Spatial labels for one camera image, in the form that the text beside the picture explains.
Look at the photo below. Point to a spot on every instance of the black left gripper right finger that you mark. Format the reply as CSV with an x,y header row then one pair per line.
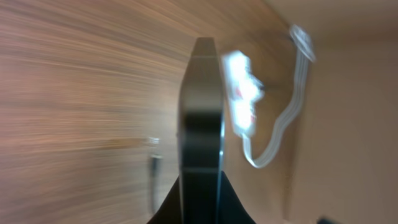
x,y
231,210

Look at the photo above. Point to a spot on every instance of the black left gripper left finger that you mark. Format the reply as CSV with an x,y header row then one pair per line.
x,y
170,210

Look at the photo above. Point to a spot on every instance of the blue screen Galaxy smartphone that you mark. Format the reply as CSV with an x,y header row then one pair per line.
x,y
200,134

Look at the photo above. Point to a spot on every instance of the white power strip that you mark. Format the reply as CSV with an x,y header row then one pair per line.
x,y
243,89

